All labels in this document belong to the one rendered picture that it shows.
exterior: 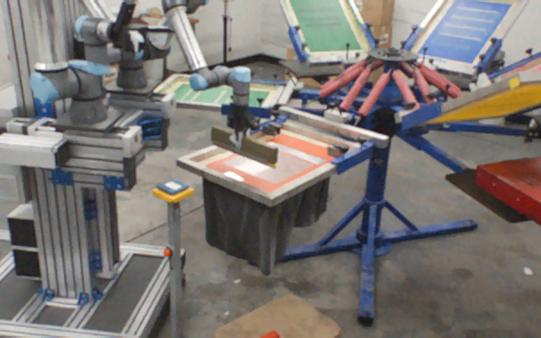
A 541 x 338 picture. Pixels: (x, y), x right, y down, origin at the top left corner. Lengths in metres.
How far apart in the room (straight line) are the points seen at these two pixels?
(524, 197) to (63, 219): 2.03
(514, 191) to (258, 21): 6.37
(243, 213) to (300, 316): 0.87
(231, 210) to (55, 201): 0.82
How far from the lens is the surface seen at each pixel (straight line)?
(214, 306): 3.46
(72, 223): 2.99
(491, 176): 2.64
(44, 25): 2.36
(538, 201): 2.47
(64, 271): 3.18
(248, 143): 2.61
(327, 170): 2.73
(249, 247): 2.81
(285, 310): 3.41
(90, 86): 2.47
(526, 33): 6.80
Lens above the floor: 2.11
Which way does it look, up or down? 25 degrees down
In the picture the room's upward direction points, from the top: 3 degrees clockwise
